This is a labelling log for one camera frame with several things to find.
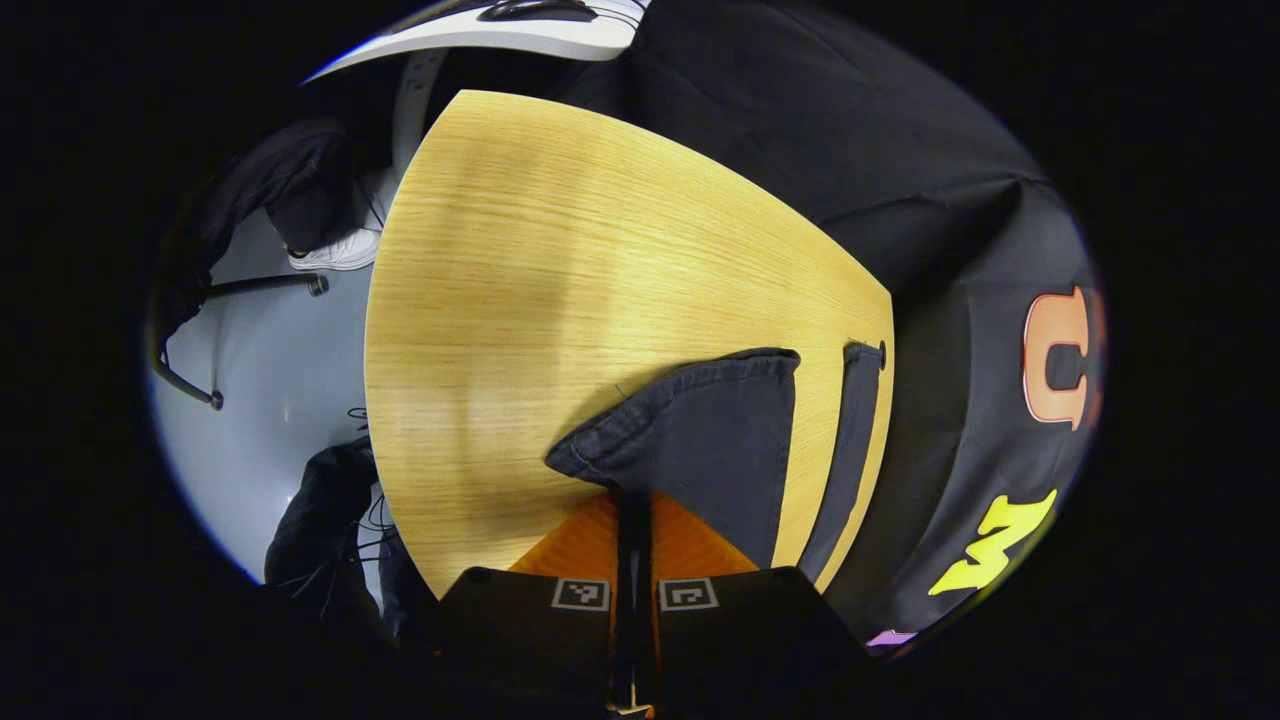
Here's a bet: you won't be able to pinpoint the black computer mouse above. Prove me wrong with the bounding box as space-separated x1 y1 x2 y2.
478 0 601 24

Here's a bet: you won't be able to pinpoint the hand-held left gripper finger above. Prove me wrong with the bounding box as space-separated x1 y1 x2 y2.
430 488 636 716
636 488 863 715

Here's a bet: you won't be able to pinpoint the black stand leg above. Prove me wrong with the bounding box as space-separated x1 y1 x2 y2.
203 273 331 300
148 335 225 412

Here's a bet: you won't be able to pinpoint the white desk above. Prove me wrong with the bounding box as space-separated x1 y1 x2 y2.
303 0 653 176

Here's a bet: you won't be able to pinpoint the black jeans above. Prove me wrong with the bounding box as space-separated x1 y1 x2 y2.
544 340 888 593

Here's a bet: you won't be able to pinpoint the white shoe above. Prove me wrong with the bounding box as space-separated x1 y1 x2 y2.
287 227 383 273

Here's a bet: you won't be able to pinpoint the person's leg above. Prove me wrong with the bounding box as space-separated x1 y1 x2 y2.
165 115 356 336

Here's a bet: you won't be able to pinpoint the black backdrop cloth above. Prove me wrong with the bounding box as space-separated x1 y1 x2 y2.
545 0 1109 656

